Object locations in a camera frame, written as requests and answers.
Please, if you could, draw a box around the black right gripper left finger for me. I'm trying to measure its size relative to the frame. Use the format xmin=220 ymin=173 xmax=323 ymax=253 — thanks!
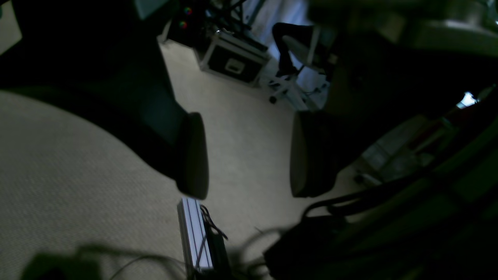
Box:
xmin=1 ymin=0 xmax=209 ymax=199

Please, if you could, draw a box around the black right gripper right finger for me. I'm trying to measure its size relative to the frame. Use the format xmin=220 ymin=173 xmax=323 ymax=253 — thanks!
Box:
xmin=289 ymin=31 xmax=497 ymax=198

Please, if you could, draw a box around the black flight case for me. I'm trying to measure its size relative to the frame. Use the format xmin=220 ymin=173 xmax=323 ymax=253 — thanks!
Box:
xmin=193 ymin=30 xmax=270 ymax=87

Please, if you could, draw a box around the aluminium extrusion rail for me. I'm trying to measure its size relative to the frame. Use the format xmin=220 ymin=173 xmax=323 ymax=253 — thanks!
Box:
xmin=177 ymin=197 xmax=214 ymax=278

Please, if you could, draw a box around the black cable bundle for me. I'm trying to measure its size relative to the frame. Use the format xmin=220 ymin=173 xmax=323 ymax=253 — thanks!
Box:
xmin=198 ymin=205 xmax=234 ymax=280

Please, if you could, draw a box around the seated person in background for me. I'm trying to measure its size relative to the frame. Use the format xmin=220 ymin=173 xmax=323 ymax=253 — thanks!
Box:
xmin=249 ymin=0 xmax=323 ymax=78

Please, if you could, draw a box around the white office chair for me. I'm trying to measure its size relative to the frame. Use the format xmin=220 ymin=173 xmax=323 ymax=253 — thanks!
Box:
xmin=265 ymin=23 xmax=335 ymax=110

